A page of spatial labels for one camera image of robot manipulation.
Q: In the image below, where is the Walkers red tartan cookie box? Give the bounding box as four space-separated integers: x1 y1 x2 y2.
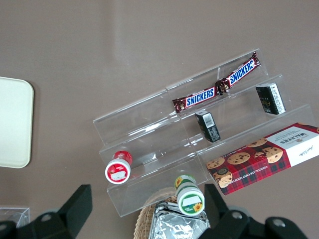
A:
206 121 319 196

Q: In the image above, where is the aluminium foil container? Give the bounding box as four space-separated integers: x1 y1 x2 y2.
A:
149 201 211 239

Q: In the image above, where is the light wicker basket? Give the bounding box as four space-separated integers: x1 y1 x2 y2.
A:
133 188 207 239

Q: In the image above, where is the cream plastic serving tray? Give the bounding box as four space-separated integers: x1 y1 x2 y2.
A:
0 76 34 169

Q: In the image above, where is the Snickers chocolate bar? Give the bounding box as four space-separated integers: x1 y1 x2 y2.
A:
215 51 261 95
172 86 220 113

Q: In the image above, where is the red lidded yogurt cup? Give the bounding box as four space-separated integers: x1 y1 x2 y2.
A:
104 150 134 185

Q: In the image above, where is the clear acrylic bottle rack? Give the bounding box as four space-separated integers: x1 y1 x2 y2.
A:
0 207 31 229

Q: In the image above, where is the clear acrylic stepped shelf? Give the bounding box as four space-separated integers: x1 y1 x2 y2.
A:
92 48 319 218

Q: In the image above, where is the small black carton box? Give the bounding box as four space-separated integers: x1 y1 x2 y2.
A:
255 82 287 116
194 111 221 143

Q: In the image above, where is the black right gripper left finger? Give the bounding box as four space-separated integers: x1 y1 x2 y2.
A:
0 184 93 239

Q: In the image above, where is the green lidded sunflower cup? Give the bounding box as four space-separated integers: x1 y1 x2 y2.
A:
174 175 205 216

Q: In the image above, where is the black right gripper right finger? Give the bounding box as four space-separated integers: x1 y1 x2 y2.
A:
199 184 309 239

